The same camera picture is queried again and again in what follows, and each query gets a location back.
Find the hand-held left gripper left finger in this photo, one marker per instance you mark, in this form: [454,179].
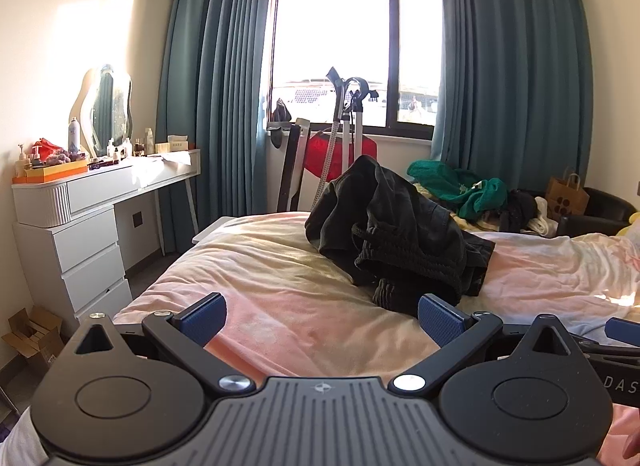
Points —
[202,318]

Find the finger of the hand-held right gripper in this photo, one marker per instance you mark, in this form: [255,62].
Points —
[625,331]

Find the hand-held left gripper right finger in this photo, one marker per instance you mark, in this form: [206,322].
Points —
[440,320]

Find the black garment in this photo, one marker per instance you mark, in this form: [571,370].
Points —
[400,226]

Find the person's right hand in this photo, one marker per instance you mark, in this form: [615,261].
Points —
[631,438]

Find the bed with pink sheet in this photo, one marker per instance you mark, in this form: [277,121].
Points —
[280,286]

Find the yellow plush toy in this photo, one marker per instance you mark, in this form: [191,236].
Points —
[631,231]

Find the black armchair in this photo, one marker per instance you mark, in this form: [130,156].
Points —
[605,206]

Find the green garment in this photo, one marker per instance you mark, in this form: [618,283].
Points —
[480,198]

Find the white cloth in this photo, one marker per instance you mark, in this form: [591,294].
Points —
[542,223]

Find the dark cloth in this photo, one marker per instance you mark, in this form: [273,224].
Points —
[517,208]

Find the white drawer cabinet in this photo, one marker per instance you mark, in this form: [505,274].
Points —
[85,246]

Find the brown paper bag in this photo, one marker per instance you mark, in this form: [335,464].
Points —
[565,198]

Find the white dressing table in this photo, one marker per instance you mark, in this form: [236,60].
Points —
[110,180]

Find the open cardboard box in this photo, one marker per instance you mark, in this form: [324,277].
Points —
[32,341]

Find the black and white chair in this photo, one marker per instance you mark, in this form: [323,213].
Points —
[292,170]

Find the beige tissue box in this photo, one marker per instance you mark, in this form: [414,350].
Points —
[172,144]

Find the group of cosmetic bottles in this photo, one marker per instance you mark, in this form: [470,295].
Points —
[135,145]

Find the red cloth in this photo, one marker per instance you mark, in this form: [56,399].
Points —
[320,150]

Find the garment steamer stand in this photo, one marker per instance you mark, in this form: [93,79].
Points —
[350,135]

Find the orange tray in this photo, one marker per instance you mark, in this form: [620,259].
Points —
[50,172]

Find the dark bag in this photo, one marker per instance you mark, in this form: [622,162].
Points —
[281,111]

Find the teal curtain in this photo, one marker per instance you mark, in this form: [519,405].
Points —
[500,70]
[215,95]

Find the white spray bottle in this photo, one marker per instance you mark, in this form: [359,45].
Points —
[74,135]

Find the wavy white framed mirror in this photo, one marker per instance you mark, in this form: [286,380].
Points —
[107,105]

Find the red packet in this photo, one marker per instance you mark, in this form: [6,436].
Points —
[46,145]

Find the white pump bottle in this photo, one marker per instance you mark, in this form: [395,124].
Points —
[21,163]

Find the dark framed window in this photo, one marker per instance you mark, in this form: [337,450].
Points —
[340,20]

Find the dark wall outlet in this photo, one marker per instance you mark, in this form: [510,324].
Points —
[138,219]

